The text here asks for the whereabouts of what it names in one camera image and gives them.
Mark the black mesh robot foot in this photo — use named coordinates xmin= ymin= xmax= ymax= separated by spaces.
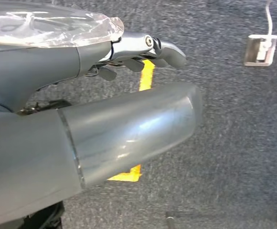
xmin=17 ymin=99 xmax=72 ymax=116

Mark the yellow floor tape square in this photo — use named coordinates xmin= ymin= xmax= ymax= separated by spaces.
xmin=107 ymin=60 xmax=155 ymax=183

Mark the metal floor socket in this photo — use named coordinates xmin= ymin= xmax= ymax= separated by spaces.
xmin=244 ymin=34 xmax=277 ymax=67

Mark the white floor cable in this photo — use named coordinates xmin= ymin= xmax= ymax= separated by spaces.
xmin=266 ymin=0 xmax=273 ymax=48

